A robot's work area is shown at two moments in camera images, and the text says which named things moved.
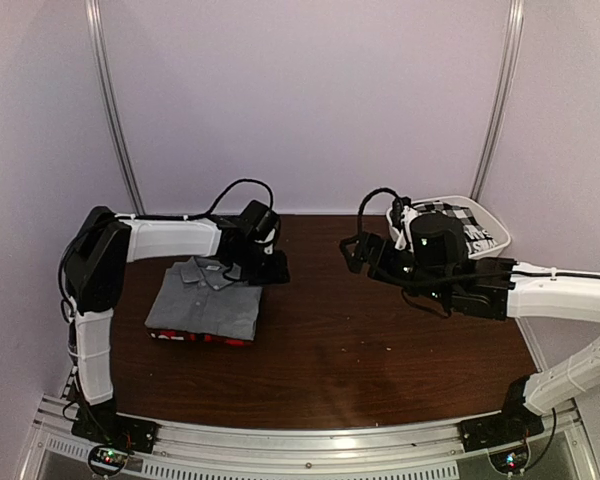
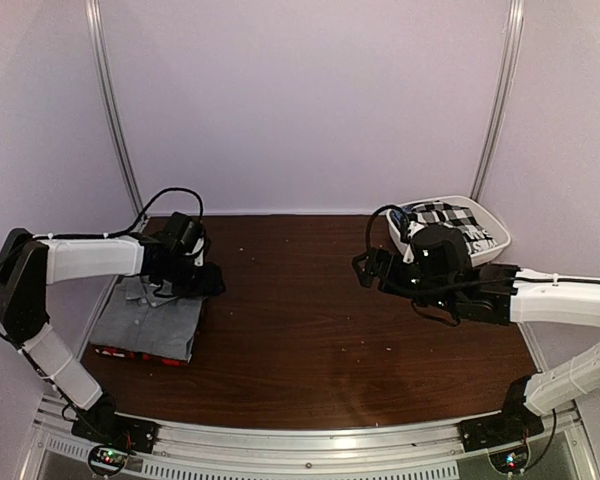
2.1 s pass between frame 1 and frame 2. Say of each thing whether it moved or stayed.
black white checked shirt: stayed
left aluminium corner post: stayed
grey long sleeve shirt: moved
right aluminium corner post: stayed
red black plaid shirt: moved
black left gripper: moved
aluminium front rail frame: stayed
